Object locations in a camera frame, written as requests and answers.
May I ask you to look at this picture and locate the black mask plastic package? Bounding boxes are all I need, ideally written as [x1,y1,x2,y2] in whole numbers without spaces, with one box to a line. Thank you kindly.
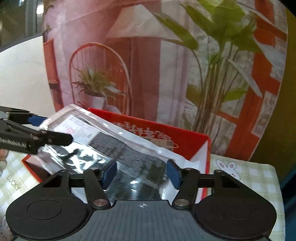
[36,104,191,202]

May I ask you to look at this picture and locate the printed room scene backdrop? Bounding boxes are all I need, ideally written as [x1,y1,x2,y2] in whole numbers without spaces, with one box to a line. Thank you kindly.
[37,1,288,160]

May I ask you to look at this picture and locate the red strawberry cardboard box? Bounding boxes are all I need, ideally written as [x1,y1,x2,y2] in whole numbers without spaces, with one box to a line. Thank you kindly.
[21,107,212,204]

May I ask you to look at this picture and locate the person's hand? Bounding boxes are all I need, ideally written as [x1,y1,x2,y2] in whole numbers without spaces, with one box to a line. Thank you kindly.
[0,149,9,176]

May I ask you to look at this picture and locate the teal curtain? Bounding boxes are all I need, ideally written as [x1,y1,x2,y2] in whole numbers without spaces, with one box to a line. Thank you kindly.
[280,168,296,223]

